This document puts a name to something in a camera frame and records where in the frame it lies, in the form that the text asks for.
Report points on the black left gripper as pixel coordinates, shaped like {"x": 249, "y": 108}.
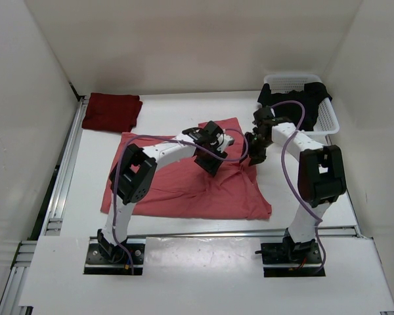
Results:
{"x": 210, "y": 167}

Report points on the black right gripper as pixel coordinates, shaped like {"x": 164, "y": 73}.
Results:
{"x": 256, "y": 157}

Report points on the pink t shirt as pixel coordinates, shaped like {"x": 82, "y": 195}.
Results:
{"x": 184, "y": 190}

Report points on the dark red t shirt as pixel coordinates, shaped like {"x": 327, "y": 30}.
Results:
{"x": 112, "y": 113}

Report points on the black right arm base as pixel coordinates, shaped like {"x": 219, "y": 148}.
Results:
{"x": 287, "y": 259}

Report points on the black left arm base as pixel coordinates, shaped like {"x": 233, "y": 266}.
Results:
{"x": 98, "y": 262}

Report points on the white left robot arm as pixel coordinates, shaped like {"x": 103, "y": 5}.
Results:
{"x": 132, "y": 176}

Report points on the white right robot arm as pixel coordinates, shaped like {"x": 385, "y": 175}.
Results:
{"x": 313, "y": 171}

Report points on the white plastic laundry basket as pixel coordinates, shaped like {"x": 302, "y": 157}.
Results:
{"x": 320, "y": 119}

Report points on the black t shirt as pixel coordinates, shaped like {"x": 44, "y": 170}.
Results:
{"x": 295, "y": 105}

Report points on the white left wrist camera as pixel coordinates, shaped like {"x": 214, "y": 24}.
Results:
{"x": 224, "y": 141}

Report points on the aluminium left frame profile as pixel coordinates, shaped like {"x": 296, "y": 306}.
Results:
{"x": 50, "y": 217}

